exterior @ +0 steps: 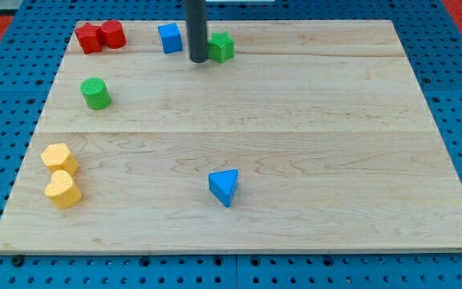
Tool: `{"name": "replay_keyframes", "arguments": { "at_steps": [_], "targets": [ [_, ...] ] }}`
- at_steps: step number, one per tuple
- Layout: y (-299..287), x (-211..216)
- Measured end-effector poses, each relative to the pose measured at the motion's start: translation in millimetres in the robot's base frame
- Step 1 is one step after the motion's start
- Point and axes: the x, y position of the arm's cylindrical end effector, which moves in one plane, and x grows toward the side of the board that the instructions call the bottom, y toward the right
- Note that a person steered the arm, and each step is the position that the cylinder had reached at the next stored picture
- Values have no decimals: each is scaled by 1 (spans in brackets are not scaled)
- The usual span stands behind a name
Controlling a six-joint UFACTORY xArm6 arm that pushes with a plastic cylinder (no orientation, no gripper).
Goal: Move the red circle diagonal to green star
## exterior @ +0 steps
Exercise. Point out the green star block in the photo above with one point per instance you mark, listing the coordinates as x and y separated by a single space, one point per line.
221 47

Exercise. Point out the red star block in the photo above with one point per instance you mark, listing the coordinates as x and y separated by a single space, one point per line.
90 38

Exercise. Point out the blue triangle block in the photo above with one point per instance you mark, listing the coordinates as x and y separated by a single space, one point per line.
223 185

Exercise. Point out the light wooden board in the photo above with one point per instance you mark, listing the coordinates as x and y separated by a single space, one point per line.
337 150

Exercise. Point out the blue cube block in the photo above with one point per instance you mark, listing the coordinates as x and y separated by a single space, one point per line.
170 37

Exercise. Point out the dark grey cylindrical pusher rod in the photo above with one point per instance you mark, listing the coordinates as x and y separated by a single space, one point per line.
196 26

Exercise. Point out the green cylinder block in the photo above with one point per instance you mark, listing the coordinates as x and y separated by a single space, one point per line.
95 93

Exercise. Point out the red cylinder block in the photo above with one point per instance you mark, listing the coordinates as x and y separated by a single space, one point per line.
113 34

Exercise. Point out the yellow heart block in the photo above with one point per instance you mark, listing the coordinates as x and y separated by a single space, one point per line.
62 191

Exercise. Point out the yellow hexagon block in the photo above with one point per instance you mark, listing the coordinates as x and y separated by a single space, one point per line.
59 157

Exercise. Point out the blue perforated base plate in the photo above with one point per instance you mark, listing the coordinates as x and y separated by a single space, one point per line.
30 54

